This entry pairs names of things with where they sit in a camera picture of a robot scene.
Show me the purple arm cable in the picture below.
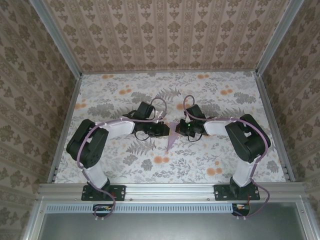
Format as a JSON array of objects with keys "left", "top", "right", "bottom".
[
  {"left": 183, "top": 94, "right": 272, "bottom": 221},
  {"left": 76, "top": 97, "right": 168, "bottom": 222}
]

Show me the grey metal sheet panel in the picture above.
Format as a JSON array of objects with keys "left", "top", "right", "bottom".
[{"left": 37, "top": 212, "right": 308, "bottom": 240}]

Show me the black connector board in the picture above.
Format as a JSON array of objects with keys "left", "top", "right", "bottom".
[
  {"left": 231, "top": 202, "right": 251, "bottom": 216},
  {"left": 92, "top": 203, "right": 115, "bottom": 217}
]

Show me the aluminium table side rail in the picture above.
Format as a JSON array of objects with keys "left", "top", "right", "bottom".
[
  {"left": 254, "top": 72, "right": 296, "bottom": 182},
  {"left": 47, "top": 74, "right": 83, "bottom": 183}
]

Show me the purple square paper sheet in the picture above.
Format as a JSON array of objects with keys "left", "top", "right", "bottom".
[{"left": 165, "top": 122, "right": 180, "bottom": 153}]

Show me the floral patterned table cover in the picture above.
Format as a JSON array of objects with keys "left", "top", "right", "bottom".
[{"left": 53, "top": 71, "right": 287, "bottom": 184}]

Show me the aluminium frame post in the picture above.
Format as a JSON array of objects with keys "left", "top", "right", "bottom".
[
  {"left": 29, "top": 0, "right": 83, "bottom": 78},
  {"left": 254, "top": 0, "right": 310, "bottom": 76}
]

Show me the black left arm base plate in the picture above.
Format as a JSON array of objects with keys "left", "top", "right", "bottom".
[{"left": 81, "top": 184, "right": 126, "bottom": 202}]

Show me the aluminium mounting rail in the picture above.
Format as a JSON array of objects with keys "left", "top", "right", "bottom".
[{"left": 37, "top": 182, "right": 307, "bottom": 201}]

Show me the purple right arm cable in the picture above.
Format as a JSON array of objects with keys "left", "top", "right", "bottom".
[{"left": 183, "top": 94, "right": 272, "bottom": 221}]

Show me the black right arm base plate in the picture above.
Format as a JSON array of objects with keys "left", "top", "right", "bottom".
[{"left": 214, "top": 184, "right": 261, "bottom": 202}]

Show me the slotted white cable duct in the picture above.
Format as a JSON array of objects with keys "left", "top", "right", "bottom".
[{"left": 46, "top": 202, "right": 235, "bottom": 214}]

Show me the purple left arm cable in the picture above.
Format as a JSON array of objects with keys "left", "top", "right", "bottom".
[{"left": 76, "top": 97, "right": 168, "bottom": 222}]

